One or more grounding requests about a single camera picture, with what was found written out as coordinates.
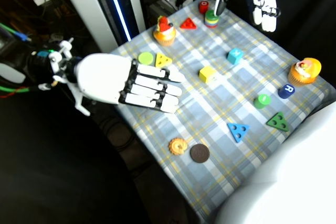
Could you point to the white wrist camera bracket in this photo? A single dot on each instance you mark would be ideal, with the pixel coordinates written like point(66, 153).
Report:
point(78, 100)

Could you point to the brown toy chocolate cookie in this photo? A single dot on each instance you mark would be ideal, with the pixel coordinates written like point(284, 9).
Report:
point(199, 153)

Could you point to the toy cupcake with yellow topping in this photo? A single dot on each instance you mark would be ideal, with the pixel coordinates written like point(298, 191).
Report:
point(302, 75)

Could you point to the grey power strip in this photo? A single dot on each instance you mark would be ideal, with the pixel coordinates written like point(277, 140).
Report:
point(161, 6)

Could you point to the red triangle block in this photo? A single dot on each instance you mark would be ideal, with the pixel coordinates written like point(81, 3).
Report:
point(188, 25)

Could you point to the cyan cube block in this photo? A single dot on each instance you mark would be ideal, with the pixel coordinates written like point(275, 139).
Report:
point(233, 58)

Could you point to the blue triangle block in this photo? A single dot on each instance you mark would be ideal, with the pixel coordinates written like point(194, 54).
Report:
point(238, 131)

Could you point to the white column with blue light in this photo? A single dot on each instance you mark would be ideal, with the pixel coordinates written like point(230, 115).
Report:
point(78, 3)

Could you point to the light green disc block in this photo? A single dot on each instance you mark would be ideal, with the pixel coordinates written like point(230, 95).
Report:
point(145, 58)

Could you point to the yellow cube block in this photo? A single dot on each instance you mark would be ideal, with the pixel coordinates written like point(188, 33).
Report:
point(206, 73)

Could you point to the green triangle block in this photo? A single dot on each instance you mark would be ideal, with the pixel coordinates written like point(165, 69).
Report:
point(278, 121)

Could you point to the blue yellow plaid cloth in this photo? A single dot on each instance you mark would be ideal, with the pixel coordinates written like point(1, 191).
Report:
point(210, 108)

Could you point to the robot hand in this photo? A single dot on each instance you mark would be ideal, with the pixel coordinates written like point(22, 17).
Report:
point(265, 3)
point(105, 77)

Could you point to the large white rounded shell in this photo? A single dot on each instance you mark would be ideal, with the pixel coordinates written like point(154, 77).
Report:
point(288, 182)

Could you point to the yellow toy biscuit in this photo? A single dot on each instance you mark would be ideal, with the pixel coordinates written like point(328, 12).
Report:
point(176, 148)

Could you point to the blue cylinder block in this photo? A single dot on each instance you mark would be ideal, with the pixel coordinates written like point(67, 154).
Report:
point(284, 93)

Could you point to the yellow triangle block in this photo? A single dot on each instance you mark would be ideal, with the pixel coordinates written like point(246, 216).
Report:
point(157, 60)

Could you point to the toy cupcake with red topping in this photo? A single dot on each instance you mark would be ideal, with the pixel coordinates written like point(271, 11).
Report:
point(165, 37)

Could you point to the green cylinder block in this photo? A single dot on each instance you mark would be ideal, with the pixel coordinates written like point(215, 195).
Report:
point(260, 103)

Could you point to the red cylinder block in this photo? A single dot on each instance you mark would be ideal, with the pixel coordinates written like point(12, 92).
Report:
point(203, 7)

